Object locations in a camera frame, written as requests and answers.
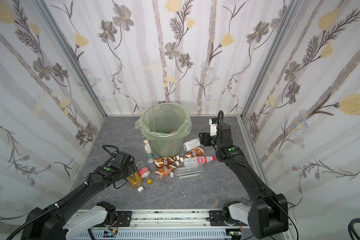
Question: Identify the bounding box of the white label clear bottle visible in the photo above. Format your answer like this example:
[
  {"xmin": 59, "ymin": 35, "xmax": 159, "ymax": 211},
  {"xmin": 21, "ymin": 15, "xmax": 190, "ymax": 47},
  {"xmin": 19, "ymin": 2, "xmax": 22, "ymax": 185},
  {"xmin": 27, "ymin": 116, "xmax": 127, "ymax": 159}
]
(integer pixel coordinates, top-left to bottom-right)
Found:
[{"xmin": 183, "ymin": 138, "xmax": 201, "ymax": 152}]

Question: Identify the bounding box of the yellow tea bottle red label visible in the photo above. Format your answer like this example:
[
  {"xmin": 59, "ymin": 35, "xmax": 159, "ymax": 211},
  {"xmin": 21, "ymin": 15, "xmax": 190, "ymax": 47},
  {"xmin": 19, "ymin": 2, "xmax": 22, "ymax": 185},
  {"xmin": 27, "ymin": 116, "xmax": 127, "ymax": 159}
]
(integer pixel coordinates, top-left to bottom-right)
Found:
[{"xmin": 127, "ymin": 172, "xmax": 144, "ymax": 193}]

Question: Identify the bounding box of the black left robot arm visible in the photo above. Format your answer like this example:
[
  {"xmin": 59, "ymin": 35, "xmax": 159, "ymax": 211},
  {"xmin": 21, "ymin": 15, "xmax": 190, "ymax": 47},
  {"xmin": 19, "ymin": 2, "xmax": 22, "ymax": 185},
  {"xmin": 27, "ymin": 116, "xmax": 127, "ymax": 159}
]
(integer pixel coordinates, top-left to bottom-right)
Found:
[{"xmin": 7, "ymin": 145, "xmax": 137, "ymax": 240}]

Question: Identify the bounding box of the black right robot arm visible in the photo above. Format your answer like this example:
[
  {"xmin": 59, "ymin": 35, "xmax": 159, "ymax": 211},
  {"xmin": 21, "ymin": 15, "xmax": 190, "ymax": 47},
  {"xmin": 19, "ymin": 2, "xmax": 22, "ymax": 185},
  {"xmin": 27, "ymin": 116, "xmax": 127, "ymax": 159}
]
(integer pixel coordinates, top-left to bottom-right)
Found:
[{"xmin": 199, "ymin": 111, "xmax": 290, "ymax": 240}]

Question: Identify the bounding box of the green plastic bin liner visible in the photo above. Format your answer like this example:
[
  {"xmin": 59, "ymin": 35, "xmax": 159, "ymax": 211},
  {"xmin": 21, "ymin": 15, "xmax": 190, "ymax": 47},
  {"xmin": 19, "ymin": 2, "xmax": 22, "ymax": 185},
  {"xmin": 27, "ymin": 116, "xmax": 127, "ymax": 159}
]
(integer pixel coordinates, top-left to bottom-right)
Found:
[{"xmin": 135, "ymin": 103, "xmax": 192, "ymax": 140}]

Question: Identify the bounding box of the mesh waste bin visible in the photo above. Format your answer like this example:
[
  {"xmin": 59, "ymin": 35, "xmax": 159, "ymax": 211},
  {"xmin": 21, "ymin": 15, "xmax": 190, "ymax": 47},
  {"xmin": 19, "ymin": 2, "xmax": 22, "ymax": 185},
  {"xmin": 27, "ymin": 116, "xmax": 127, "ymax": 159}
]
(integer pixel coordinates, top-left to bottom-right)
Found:
[{"xmin": 141, "ymin": 103, "xmax": 192, "ymax": 157}]

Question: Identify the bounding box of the brown coffee bottle right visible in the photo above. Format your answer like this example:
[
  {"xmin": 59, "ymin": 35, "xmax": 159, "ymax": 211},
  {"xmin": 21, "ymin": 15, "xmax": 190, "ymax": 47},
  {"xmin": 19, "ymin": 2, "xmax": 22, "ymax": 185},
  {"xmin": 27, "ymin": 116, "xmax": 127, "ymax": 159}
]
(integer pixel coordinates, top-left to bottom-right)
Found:
[{"xmin": 180, "ymin": 147, "xmax": 205, "ymax": 162}]

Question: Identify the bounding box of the brown coffee bottle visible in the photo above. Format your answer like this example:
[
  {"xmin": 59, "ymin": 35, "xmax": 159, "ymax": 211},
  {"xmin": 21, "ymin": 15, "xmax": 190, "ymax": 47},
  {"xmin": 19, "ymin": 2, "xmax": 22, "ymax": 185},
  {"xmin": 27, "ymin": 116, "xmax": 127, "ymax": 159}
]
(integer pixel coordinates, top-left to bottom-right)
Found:
[
  {"xmin": 180, "ymin": 147, "xmax": 205, "ymax": 162},
  {"xmin": 154, "ymin": 155, "xmax": 180, "ymax": 169},
  {"xmin": 155, "ymin": 161, "xmax": 180, "ymax": 181}
]

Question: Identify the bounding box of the small bottle pink label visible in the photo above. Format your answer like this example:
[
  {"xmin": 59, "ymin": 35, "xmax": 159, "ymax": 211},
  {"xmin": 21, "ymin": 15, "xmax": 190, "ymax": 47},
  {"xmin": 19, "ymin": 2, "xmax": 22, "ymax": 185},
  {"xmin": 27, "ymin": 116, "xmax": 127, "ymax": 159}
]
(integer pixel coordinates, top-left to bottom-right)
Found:
[{"xmin": 139, "ymin": 167, "xmax": 151, "ymax": 179}]

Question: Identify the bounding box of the clear bottle with crane label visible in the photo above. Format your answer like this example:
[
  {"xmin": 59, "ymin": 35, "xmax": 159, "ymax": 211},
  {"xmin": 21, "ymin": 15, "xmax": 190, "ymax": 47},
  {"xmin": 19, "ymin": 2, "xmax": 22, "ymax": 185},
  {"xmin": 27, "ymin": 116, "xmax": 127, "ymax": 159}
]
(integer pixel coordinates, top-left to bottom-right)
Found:
[{"xmin": 143, "ymin": 140, "xmax": 155, "ymax": 164}]

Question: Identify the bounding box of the red cap water bottle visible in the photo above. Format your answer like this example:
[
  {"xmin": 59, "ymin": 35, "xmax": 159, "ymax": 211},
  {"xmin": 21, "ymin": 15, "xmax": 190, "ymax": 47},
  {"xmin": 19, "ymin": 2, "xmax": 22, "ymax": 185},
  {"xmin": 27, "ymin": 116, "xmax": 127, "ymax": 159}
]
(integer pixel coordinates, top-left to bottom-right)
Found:
[{"xmin": 183, "ymin": 156, "xmax": 216, "ymax": 167}]

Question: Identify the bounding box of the brown coffee bottle upper left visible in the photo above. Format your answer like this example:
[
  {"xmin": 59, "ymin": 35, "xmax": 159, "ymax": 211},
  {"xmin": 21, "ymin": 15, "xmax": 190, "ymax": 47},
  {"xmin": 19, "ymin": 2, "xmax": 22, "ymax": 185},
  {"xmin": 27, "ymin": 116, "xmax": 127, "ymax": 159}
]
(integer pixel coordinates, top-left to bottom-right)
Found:
[{"xmin": 154, "ymin": 155, "xmax": 180, "ymax": 169}]

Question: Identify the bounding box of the clear square bottle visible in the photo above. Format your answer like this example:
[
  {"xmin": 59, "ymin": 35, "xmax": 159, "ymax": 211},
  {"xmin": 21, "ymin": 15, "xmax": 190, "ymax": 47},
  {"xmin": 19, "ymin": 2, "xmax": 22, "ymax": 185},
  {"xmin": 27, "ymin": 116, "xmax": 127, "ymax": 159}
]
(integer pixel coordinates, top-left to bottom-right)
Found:
[{"xmin": 170, "ymin": 165, "xmax": 204, "ymax": 179}]

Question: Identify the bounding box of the brown coffee bottle lower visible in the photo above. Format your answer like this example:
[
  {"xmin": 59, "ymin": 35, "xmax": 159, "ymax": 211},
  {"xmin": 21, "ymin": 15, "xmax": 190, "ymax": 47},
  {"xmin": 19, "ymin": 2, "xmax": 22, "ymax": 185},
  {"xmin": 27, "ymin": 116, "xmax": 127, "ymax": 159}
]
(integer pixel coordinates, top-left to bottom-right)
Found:
[{"xmin": 155, "ymin": 161, "xmax": 180, "ymax": 181}]

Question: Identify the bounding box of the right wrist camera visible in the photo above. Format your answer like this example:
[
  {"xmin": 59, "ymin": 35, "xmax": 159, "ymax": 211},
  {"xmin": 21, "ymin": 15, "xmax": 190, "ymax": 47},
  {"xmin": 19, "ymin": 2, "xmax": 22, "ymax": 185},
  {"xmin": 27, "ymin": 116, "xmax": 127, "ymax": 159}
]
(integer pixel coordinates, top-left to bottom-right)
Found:
[{"xmin": 209, "ymin": 118, "xmax": 219, "ymax": 137}]

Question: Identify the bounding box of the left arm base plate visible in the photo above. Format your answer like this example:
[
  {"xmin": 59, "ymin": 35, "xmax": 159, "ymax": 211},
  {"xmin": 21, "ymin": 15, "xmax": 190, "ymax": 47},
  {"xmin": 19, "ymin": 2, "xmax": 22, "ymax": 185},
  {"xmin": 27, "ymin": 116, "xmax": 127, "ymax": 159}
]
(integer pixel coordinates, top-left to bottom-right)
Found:
[{"xmin": 109, "ymin": 211, "xmax": 133, "ymax": 229}]

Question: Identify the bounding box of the aluminium mounting rail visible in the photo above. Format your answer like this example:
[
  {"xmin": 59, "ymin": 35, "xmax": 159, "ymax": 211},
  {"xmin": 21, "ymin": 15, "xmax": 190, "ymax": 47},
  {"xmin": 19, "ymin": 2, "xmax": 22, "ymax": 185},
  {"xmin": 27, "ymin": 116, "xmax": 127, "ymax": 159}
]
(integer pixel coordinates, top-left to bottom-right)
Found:
[{"xmin": 44, "ymin": 208, "xmax": 289, "ymax": 231}]

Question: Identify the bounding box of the white vented cable duct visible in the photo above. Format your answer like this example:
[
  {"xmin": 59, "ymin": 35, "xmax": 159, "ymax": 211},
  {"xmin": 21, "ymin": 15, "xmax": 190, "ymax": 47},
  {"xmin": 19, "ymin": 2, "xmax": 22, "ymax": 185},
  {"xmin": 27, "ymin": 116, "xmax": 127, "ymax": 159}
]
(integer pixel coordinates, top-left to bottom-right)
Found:
[{"xmin": 91, "ymin": 229, "xmax": 232, "ymax": 240}]

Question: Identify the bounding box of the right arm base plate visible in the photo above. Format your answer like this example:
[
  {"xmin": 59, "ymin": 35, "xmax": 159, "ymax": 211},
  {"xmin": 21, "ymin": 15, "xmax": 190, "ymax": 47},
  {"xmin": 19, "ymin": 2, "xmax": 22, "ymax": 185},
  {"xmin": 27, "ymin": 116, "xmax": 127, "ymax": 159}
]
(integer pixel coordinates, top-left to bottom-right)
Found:
[{"xmin": 208, "ymin": 210, "xmax": 240, "ymax": 227}]

